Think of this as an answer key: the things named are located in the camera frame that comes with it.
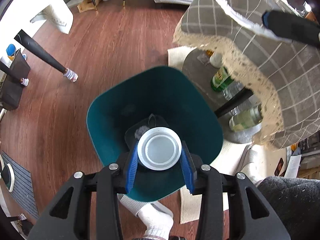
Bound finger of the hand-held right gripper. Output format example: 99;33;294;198
262;10;320;48

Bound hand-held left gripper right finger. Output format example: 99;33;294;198
180;142;292;240

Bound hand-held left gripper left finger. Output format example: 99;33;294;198
27;142;139;240

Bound white plastic lid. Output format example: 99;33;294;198
137;127;182;172

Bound dark teal trash bin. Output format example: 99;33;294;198
86;66;224;202

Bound person's white sock foot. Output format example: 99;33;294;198
119;195;174;240
236;144;263;186

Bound clear bottle green label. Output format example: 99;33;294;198
229;105;263;132

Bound small white capped bottle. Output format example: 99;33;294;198
209;52;223;68

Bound clear plastic bottle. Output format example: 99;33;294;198
222;80;244;101

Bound white paper sheet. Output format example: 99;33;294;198
285;155;302;178

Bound dark striped floor mat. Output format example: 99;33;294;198
0;151;40;221

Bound person's grey fleece trousers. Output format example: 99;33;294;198
257;176;320;240

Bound white slipper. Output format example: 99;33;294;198
0;164;15;192

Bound black table leg striped sock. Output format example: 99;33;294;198
14;29;79;83
0;60;30;87

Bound dark storage box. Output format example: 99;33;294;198
0;51;31;111

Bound flat cardboard box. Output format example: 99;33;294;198
77;0;104;13

